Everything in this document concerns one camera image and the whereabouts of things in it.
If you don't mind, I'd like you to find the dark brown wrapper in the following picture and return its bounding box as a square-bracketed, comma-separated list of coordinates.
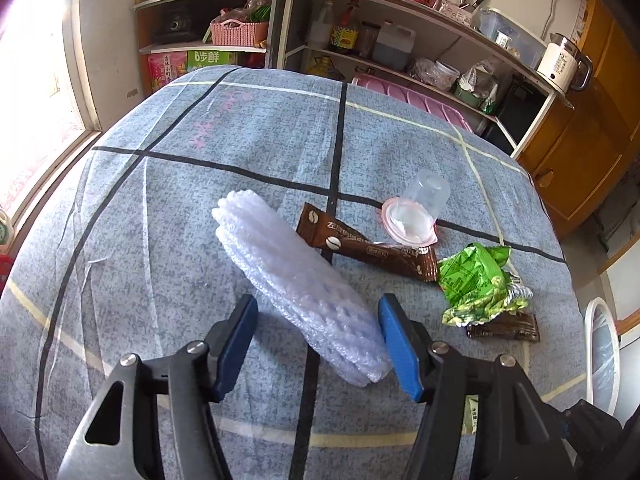
[465, 312, 540, 342]

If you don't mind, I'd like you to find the white metal shelf rack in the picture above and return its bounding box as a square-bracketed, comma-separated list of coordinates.
[132, 0, 574, 157]

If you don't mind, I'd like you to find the pink woven basket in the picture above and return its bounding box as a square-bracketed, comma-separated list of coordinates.
[209, 20, 269, 48]

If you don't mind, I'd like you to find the clear plastic jelly cup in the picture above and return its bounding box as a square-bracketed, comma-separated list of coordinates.
[381, 169, 450, 248]

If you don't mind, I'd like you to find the brown coffee sachet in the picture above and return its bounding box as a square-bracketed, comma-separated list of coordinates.
[296, 203, 439, 283]

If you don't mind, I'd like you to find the clear storage box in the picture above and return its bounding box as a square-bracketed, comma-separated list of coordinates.
[472, 8, 546, 70]

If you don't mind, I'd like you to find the blue checked tablecloth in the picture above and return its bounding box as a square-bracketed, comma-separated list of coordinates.
[1, 66, 585, 479]

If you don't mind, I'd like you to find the white trash bin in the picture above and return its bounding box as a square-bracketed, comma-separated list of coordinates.
[585, 297, 622, 415]

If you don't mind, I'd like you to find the white foam net sleeve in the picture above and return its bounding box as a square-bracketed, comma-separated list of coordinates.
[212, 190, 392, 387]

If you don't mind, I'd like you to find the white electric kettle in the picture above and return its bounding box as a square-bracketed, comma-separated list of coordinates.
[537, 32, 593, 96]

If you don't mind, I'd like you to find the pink plastic storage lid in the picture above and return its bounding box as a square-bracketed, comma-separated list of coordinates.
[352, 73, 473, 132]

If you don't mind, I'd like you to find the dark sauce bottle yellow label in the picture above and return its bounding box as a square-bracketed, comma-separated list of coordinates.
[329, 0, 361, 53]

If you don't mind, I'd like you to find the green crumpled snack wrapper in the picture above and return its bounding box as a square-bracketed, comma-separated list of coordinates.
[437, 243, 534, 327]

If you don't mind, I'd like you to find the wooden cabinet door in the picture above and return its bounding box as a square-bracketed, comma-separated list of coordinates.
[516, 0, 639, 238]

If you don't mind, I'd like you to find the white plastic jug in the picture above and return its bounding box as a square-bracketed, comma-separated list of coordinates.
[371, 21, 416, 72]

